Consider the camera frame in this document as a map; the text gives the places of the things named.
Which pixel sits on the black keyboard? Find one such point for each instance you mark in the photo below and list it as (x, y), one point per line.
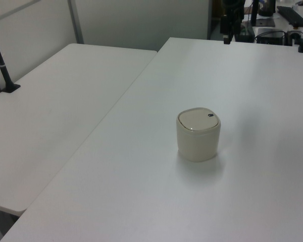
(293, 15)

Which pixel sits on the small black device box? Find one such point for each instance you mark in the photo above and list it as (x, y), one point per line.
(245, 35)

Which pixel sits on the cream plastic trash bin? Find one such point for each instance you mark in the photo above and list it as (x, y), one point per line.
(198, 141)

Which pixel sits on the black camera stand pole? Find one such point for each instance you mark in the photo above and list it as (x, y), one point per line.
(1, 63)

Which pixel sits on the black electronics box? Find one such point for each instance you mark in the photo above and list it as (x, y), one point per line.
(270, 36)

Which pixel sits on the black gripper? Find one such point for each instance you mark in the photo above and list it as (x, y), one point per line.
(233, 8)

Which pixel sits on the black vertical pole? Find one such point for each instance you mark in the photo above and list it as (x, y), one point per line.
(254, 12)

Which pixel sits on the black flat pad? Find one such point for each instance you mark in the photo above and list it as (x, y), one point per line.
(265, 22)

